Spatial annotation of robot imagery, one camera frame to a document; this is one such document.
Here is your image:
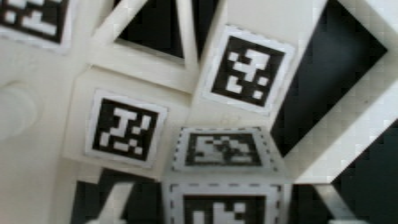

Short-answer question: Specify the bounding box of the white chair back frame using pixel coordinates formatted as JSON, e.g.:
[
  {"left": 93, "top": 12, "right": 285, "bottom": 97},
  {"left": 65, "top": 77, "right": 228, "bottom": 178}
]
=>
[{"left": 0, "top": 0, "right": 398, "bottom": 224}]

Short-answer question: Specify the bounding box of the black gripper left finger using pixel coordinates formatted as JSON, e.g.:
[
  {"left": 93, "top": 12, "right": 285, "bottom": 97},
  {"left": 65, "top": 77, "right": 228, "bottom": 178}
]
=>
[{"left": 81, "top": 181, "right": 163, "bottom": 224}]

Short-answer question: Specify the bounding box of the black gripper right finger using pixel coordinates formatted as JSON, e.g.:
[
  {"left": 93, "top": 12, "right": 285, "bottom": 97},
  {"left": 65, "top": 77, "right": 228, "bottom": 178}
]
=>
[{"left": 291, "top": 183, "right": 372, "bottom": 224}]

